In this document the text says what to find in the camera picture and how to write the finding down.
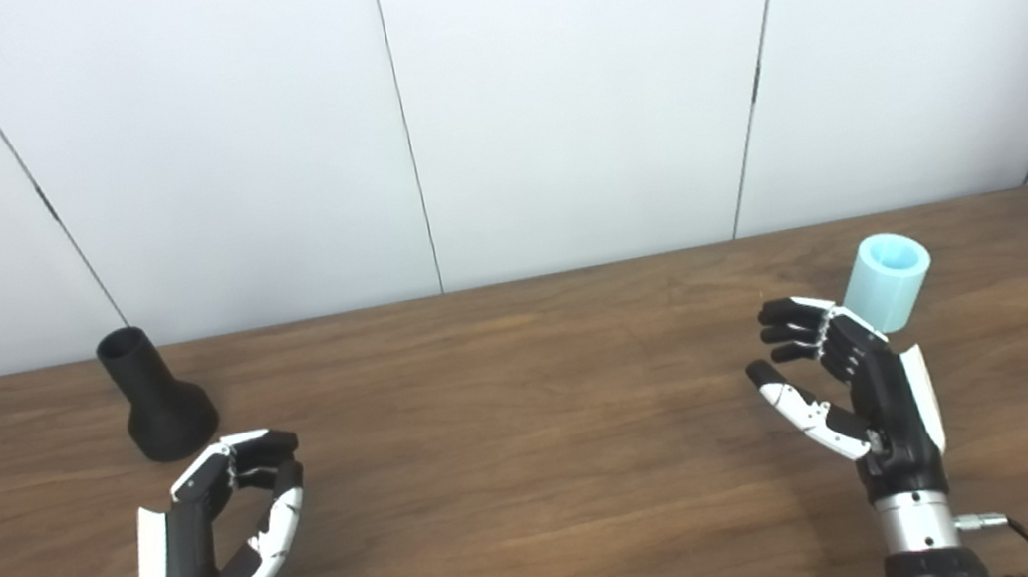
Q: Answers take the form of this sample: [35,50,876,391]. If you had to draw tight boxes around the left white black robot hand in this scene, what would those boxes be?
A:
[117,423,319,577]

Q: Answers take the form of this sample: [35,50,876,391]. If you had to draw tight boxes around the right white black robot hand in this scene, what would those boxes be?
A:
[735,277,954,521]

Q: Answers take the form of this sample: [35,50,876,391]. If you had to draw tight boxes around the light-blue hose piece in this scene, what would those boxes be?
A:
[835,227,940,340]

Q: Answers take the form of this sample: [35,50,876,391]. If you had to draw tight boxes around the black funnel-shaped nozzle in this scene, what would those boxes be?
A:
[93,315,225,470]

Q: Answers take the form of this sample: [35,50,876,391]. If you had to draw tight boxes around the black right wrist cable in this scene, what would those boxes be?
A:
[953,506,1028,577]

